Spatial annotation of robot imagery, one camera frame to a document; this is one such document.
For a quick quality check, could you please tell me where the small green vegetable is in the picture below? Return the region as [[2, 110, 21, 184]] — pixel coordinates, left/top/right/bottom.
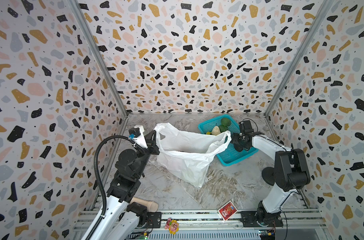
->
[[219, 125, 229, 133]]

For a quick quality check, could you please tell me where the dark green avocado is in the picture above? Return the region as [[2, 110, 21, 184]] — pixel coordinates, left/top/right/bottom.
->
[[221, 118, 232, 127]]

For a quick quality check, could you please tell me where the cream cauliflower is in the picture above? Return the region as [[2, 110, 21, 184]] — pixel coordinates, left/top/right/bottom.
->
[[211, 126, 222, 136]]

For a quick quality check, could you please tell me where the white plastic bag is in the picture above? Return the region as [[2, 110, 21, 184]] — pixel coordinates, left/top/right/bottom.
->
[[154, 123, 232, 188]]

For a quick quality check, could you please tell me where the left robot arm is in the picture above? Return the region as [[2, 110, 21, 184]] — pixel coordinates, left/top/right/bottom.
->
[[82, 126, 161, 240]]

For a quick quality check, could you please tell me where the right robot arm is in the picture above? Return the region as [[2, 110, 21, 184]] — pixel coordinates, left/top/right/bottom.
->
[[232, 119, 310, 227]]

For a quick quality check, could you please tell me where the teal plastic basket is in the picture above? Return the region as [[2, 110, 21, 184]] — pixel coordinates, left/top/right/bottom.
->
[[198, 115, 258, 167]]

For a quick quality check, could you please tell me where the beige wooden pestle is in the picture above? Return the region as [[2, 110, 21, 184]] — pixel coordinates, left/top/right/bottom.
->
[[130, 197, 159, 213]]

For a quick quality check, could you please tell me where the red card pack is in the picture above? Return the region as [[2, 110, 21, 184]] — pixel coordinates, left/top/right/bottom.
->
[[218, 201, 238, 222]]

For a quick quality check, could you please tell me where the pink yellow flower toy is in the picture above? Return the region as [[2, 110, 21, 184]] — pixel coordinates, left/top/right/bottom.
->
[[165, 218, 179, 235]]

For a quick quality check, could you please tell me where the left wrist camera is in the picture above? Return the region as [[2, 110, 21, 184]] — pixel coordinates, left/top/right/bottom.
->
[[129, 125, 148, 149]]

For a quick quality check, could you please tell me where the black corrugated cable hose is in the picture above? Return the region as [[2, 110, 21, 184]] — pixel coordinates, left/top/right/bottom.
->
[[84, 134, 141, 240]]

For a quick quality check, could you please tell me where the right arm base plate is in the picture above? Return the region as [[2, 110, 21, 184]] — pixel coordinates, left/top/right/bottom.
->
[[241, 211, 283, 228]]

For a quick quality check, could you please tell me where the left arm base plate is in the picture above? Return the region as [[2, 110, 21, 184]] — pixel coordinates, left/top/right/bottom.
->
[[137, 212, 162, 229]]

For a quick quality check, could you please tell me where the aluminium rail frame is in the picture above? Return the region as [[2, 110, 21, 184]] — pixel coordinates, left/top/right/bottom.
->
[[72, 208, 329, 240]]

